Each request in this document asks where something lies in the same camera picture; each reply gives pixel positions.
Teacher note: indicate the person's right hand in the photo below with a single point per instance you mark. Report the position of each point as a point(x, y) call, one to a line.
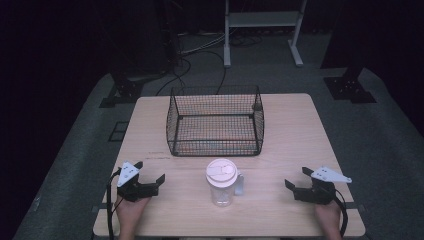
point(329, 218)

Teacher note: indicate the clear cup with white lid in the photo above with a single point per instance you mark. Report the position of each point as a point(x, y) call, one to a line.
point(221, 173)

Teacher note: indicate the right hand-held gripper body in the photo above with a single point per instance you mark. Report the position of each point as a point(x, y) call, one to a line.
point(328, 175)

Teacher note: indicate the white metal stand frame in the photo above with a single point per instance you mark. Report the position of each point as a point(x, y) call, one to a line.
point(262, 19)

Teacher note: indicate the person's left hand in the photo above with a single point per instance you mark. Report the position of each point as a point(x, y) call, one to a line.
point(129, 215)

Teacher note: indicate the black stand base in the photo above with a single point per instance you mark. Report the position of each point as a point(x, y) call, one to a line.
point(125, 90)
point(350, 89)

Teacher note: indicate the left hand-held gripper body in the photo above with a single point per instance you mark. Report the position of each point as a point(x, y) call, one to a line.
point(128, 174)

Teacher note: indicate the black rectangular floor frame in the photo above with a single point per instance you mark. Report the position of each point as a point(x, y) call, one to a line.
point(118, 131)

